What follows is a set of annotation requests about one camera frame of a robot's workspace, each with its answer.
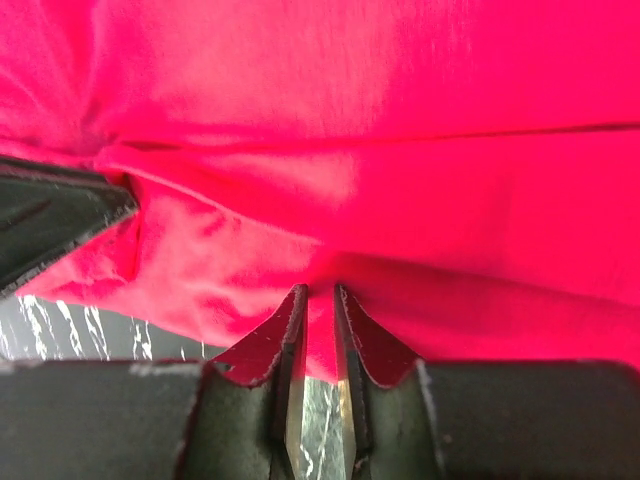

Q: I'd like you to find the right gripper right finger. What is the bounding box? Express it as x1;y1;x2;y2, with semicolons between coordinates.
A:
334;285;639;479

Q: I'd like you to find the crimson red polo shirt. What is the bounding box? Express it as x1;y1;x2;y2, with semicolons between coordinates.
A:
1;1;639;381

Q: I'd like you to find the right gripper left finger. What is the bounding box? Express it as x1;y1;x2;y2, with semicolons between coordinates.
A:
1;285;308;479

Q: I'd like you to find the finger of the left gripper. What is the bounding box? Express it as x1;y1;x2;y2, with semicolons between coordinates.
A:
1;155;138;299

